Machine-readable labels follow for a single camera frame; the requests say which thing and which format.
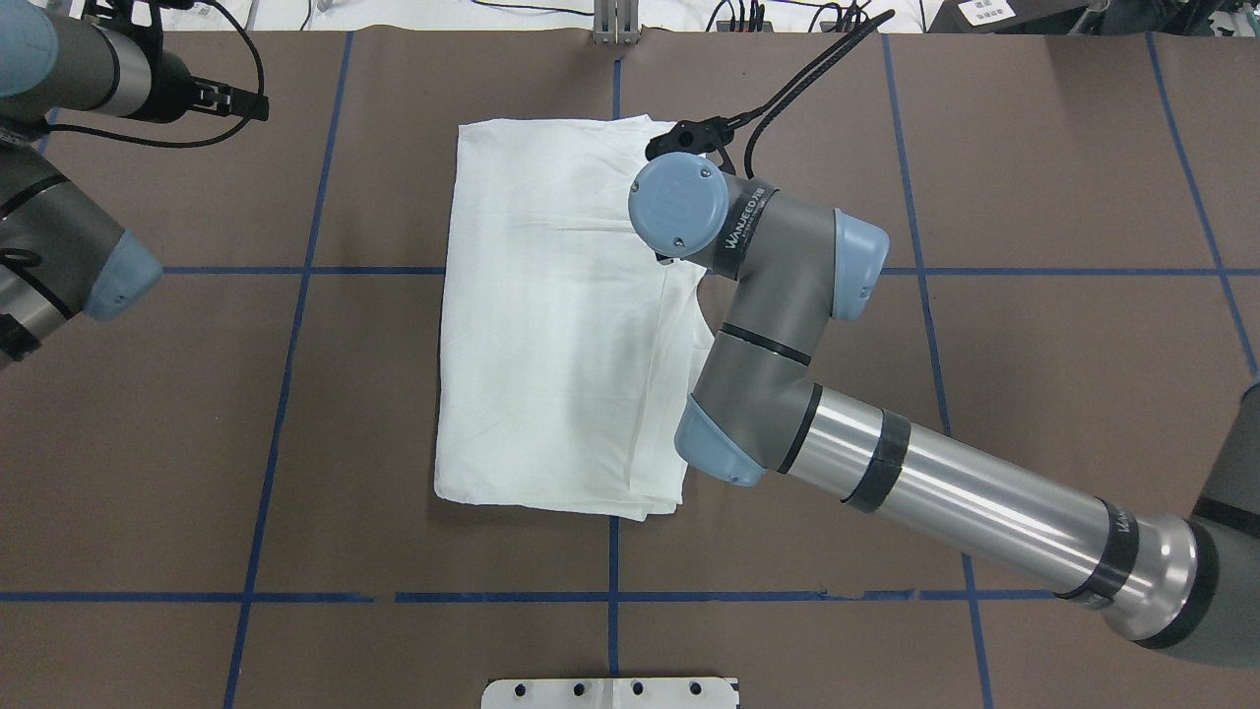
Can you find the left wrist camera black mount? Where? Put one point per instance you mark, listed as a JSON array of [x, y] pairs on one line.
[[139, 20]]

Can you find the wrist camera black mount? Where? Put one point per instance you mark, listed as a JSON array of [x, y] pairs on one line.
[[697, 138], [139, 20]]

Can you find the clear plastic bag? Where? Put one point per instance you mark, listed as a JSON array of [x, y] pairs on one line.
[[202, 17]]

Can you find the black box with label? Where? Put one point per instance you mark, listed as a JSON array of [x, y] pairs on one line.
[[1007, 17]]

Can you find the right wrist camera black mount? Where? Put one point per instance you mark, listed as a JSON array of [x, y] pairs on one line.
[[697, 138]]

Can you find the white mount base plate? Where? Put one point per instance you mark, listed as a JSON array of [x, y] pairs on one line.
[[613, 692]]

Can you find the grey orange cable hub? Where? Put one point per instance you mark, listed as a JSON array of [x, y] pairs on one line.
[[740, 17]]

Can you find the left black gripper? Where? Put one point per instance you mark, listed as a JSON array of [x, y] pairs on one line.
[[167, 99]]

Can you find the white long-sleeve printed shirt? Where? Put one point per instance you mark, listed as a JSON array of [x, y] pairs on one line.
[[567, 350]]

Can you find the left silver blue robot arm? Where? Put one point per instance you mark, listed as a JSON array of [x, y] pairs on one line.
[[63, 254]]

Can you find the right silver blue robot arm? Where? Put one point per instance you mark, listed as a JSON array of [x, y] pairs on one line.
[[1181, 586]]

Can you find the aluminium frame post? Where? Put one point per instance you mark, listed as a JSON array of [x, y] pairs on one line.
[[616, 22]]

